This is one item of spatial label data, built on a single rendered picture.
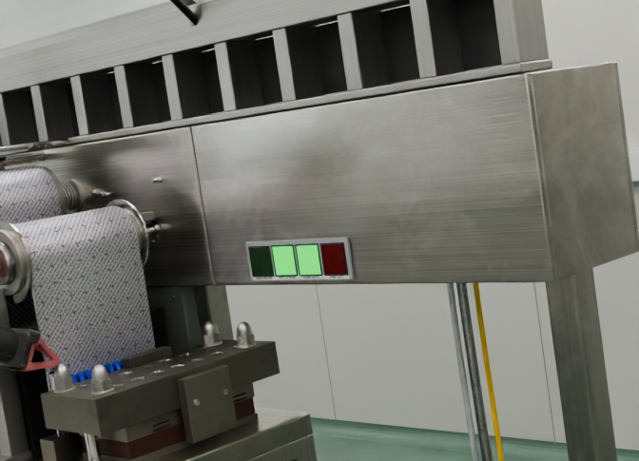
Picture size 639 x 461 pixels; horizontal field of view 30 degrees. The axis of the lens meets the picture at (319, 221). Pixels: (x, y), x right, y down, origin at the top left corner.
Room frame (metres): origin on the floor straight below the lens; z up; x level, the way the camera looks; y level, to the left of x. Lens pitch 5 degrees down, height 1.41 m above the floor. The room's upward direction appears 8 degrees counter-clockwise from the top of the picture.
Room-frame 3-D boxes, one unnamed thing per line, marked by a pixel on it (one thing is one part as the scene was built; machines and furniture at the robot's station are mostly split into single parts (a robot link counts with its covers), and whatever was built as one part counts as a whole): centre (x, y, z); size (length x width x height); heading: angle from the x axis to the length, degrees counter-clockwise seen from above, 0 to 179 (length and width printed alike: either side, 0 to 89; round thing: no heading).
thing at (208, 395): (2.01, 0.23, 0.96); 0.10 x 0.03 x 0.11; 135
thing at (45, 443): (2.12, 0.42, 0.92); 0.28 x 0.04 x 0.04; 135
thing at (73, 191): (2.46, 0.52, 1.33); 0.07 x 0.07 x 0.07; 45
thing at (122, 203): (2.26, 0.37, 1.25); 0.15 x 0.01 x 0.15; 45
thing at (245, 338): (2.15, 0.16, 1.05); 0.04 x 0.04 x 0.04
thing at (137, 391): (2.07, 0.31, 1.00); 0.40 x 0.16 x 0.06; 135
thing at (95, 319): (2.12, 0.42, 1.11); 0.23 x 0.01 x 0.18; 135
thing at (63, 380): (1.98, 0.46, 1.05); 0.04 x 0.04 x 0.04
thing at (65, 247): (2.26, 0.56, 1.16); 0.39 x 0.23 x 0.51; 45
